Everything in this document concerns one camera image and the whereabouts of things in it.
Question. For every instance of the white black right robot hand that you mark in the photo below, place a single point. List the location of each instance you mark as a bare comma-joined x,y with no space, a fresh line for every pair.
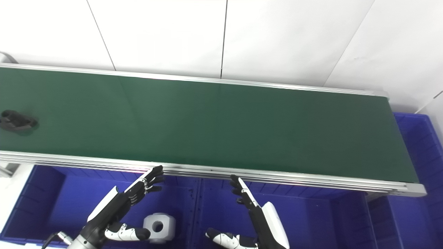
271,224

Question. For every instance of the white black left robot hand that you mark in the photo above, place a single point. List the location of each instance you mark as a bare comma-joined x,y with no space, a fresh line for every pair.
110,211

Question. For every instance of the black flanged part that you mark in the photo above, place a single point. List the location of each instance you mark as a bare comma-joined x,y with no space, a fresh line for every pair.
17,121

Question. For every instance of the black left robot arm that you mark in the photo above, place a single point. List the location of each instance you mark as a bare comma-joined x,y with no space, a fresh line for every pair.
83,243

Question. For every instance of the blue plastic bin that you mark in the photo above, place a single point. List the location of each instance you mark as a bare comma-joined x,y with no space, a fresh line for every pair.
422,155
69,200
311,218

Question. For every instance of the green conveyor belt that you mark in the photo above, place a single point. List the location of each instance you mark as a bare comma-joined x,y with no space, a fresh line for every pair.
221,124
277,178

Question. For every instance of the white block part with hole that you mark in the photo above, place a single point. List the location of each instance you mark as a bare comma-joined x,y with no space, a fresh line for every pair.
166,226

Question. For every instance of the grey conveyor support bracket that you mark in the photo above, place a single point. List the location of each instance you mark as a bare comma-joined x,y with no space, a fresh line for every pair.
8,169

